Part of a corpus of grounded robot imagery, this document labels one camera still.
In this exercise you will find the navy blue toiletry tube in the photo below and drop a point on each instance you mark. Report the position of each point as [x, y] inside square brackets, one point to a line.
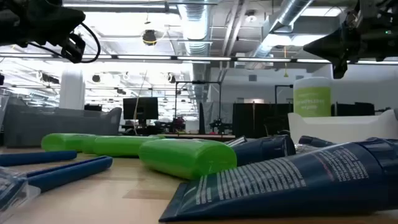
[264, 149]
[314, 141]
[280, 186]

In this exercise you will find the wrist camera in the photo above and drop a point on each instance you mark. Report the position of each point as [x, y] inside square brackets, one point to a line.
[73, 15]
[326, 46]

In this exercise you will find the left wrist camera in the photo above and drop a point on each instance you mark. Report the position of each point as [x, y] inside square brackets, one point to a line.
[73, 15]

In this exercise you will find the silver ribbed ceiling duct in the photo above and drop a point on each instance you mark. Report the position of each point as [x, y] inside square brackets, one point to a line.
[196, 28]

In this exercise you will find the black ceiling speaker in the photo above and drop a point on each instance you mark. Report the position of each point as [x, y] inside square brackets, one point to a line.
[149, 37]

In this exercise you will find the black metal stand frame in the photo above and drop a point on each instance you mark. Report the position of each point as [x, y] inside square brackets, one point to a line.
[200, 82]

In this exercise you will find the black computer monitor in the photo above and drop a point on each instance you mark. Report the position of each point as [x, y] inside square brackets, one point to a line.
[140, 108]

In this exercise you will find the dark office partition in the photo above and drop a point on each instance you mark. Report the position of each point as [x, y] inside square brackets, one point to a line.
[248, 119]

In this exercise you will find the black background robot arm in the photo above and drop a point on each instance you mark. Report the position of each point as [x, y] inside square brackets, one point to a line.
[220, 126]

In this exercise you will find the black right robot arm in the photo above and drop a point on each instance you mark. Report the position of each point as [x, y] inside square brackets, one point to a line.
[391, 46]

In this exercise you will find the disinfecting wipes canister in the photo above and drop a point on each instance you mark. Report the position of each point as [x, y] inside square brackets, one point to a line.
[311, 99]

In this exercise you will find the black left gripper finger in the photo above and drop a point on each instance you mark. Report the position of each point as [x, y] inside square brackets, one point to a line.
[74, 48]

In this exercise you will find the black round pad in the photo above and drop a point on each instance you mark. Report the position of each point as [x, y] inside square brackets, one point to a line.
[303, 148]

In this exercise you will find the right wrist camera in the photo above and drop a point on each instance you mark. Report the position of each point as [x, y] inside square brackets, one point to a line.
[326, 46]

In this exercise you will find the smoky transparent plastic bin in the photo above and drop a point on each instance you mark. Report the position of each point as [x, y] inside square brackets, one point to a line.
[62, 127]

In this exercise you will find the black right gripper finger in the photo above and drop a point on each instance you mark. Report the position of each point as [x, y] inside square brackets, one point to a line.
[341, 69]

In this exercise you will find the silver spiral ceiling duct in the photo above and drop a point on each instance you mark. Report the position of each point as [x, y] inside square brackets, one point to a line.
[290, 12]

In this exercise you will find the yellow hanging marker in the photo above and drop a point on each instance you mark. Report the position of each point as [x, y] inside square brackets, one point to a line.
[285, 74]

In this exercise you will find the long ceiling light strip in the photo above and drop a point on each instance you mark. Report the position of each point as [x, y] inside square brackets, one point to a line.
[202, 58]

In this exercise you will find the white pillar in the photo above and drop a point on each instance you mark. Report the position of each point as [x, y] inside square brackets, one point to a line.
[72, 90]

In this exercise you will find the white plastic tray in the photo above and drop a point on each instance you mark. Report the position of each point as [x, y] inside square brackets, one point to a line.
[342, 127]

